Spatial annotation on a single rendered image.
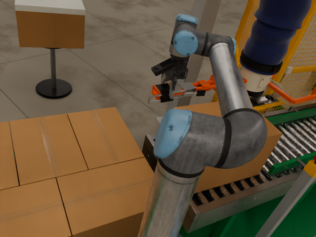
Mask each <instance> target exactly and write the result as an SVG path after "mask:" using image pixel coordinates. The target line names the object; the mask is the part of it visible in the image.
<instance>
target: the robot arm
mask: <svg viewBox="0 0 316 237"><path fill-rule="evenodd" d="M197 25H198V19H197V18H195V17H193V16H190V15H186V14H179V15H177V18H176V21H175V26H174V31H173V35H172V40H171V44H170V48H169V52H170V56H171V58H169V59H167V60H165V61H163V62H161V63H159V64H157V65H155V66H153V67H152V68H151V70H152V72H153V73H154V74H155V76H158V75H160V74H162V75H161V84H164V83H165V82H167V81H170V80H171V81H170V82H169V86H170V89H169V97H170V99H172V98H173V96H174V94H175V93H177V92H179V91H181V89H182V87H181V86H179V85H178V81H177V79H186V77H187V73H188V70H189V69H188V68H187V65H188V61H189V58H190V55H192V54H196V55H201V56H206V57H209V59H210V61H211V67H212V71H213V78H214V82H215V87H216V92H217V97H218V102H219V107H220V111H221V117H218V116H214V115H209V114H203V113H199V112H194V111H190V110H181V109H170V110H169V111H167V112H166V114H165V115H164V117H163V119H162V121H161V123H160V126H159V128H158V133H157V136H156V139H155V143H154V155H155V156H156V157H158V162H157V166H156V169H155V173H154V176H153V180H152V184H151V188H150V192H149V196H148V200H147V203H146V207H145V210H144V214H143V218H142V222H141V226H140V230H139V234H138V237H177V236H178V234H179V231H180V228H181V226H182V223H183V220H184V218H185V215H186V212H187V210H188V207H189V205H190V202H191V200H192V197H193V194H194V192H195V189H196V187H197V184H198V181H199V178H200V176H201V174H202V173H203V171H204V169H205V166H210V167H215V168H220V169H231V168H236V167H239V166H243V165H245V164H246V163H248V162H250V161H252V160H253V159H254V158H255V157H256V156H257V155H258V154H259V153H260V152H261V150H262V149H263V147H264V145H265V142H266V139H267V134H268V131H267V125H266V122H265V120H264V117H263V116H262V115H261V113H259V112H258V111H257V110H255V109H253V106H252V103H251V100H250V98H249V95H248V92H247V90H246V87H245V84H244V81H243V78H242V76H241V73H240V70H239V67H238V65H237V62H236V59H235V56H234V55H235V53H236V48H237V45H236V40H235V39H234V38H231V37H229V36H222V35H218V34H213V33H208V32H203V31H199V30H196V27H197ZM185 73H186V76H185Z"/></svg>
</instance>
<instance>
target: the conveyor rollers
mask: <svg viewBox="0 0 316 237"><path fill-rule="evenodd" d="M274 126H275V127H276V128H277V129H278V130H279V131H281V132H282V133H283V134H282V136H281V137H280V140H279V141H278V142H277V144H276V146H275V147H274V149H273V151H274V152H275V153H276V154H277V155H278V156H279V157H280V158H281V159H282V160H283V161H287V160H290V158H291V159H293V158H297V157H300V156H303V155H306V154H309V153H312V152H315V151H316V115H315V116H311V117H307V118H301V119H297V120H293V121H288V122H284V123H280V124H276V125H274ZM279 148H280V149H281V150H282V151H281V150H280V149H279ZM273 151H272V152H271V154H270V156H269V157H270V158H271V159H272V160H273V161H274V162H275V163H276V164H278V163H281V162H283V161H282V160H281V159H280V158H279V157H278V156H277V155H276V154H275V153H274V152H273ZM288 156H289V157H290V158H289V157H288ZM270 158H268V159H267V161H266V163H265V164H266V165H267V166H268V167H269V168H271V167H272V165H274V164H275V163H274V162H273V161H272V160H271V159H270ZM265 164H264V166H263V168H262V169H261V171H262V172H263V173H264V174H265V175H266V176H267V177H268V178H269V179H270V180H274V179H276V178H277V177H276V176H275V175H274V174H273V175H269V174H268V171H269V168H268V167H267V166H266V165H265ZM302 169H304V167H303V166H302V165H300V166H297V167H294V168H292V169H288V170H285V171H284V172H285V173H286V174H291V173H294V172H297V171H299V170H302ZM284 172H279V173H277V174H276V175H277V176H278V177H282V176H285V175H286V174H285V173H284ZM255 176H256V177H257V179H258V180H259V181H260V182H261V183H265V182H268V181H269V180H268V179H267V178H266V177H265V176H264V175H263V174H262V173H261V172H259V174H258V175H255ZM246 179H247V180H248V181H249V183H250V184H251V185H252V186H253V187H254V186H256V185H259V183H258V181H257V180H256V179H255V178H254V177H253V176H252V177H249V178H246ZM236 182H237V183H238V184H239V185H240V187H241V188H242V189H243V190H245V189H248V188H250V186H249V185H248V184H247V182H246V181H245V180H244V179H242V180H239V181H236ZM226 185H227V186H228V187H229V188H230V190H231V191H232V192H233V193H237V192H239V191H241V190H240V189H239V188H238V186H237V185H236V184H235V183H234V182H231V183H228V184H226ZM216 188H217V190H218V191H219V192H220V193H221V195H222V196H223V197H225V196H228V195H231V194H230V193H229V192H228V190H227V189H226V188H225V187H224V185H222V186H218V187H216ZM205 191H206V192H207V194H208V195H209V197H210V198H211V200H212V201H214V200H217V199H220V197H219V196H218V195H217V193H216V192H215V191H214V189H213V188H212V189H208V190H205ZM194 195H195V196H196V198H197V199H198V201H199V202H200V204H201V205H202V204H205V203H208V200H207V199H206V197H205V196H204V194H203V193H202V192H198V193H194Z"/></svg>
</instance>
